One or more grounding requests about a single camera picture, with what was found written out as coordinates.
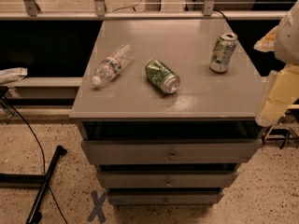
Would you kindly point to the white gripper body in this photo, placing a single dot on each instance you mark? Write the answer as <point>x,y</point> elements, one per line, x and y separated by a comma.
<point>288,41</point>

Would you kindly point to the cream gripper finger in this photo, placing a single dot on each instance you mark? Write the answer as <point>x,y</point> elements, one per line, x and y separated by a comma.
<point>267,43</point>
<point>280,92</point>

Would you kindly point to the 7up soda can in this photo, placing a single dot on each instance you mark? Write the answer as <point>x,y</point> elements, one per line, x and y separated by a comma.
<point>223,50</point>

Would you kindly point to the green soda can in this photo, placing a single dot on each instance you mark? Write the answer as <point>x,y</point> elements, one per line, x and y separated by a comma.
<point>162,76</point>

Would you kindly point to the yellow wooden stand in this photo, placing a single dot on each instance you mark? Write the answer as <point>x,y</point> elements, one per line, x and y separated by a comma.
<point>285,131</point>

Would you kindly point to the top grey drawer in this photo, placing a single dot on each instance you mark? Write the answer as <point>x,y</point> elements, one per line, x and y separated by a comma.
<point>169,152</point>

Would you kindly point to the grey drawer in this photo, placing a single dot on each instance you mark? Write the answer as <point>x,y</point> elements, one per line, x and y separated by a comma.
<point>135,180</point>
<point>176,198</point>
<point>169,152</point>

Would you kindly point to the grey drawer cabinet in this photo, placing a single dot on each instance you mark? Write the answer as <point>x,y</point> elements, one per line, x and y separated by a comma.
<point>206,105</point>

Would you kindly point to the clear plastic water bottle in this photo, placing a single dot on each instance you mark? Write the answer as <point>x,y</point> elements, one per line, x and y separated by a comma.
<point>112,65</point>

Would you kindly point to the middle grey drawer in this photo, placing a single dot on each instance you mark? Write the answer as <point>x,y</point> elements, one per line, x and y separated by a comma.
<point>135,180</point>

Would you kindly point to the bottom grey drawer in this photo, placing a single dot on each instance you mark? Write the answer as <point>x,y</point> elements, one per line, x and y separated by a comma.
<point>176,198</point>

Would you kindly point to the silver foil bag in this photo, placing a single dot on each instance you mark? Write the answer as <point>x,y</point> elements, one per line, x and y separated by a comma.
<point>12,75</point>

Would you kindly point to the black metal floor stand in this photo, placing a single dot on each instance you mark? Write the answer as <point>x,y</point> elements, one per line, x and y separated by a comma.
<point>39,182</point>

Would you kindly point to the grey metal rail frame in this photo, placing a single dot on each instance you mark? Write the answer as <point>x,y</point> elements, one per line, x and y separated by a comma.
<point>67,10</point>

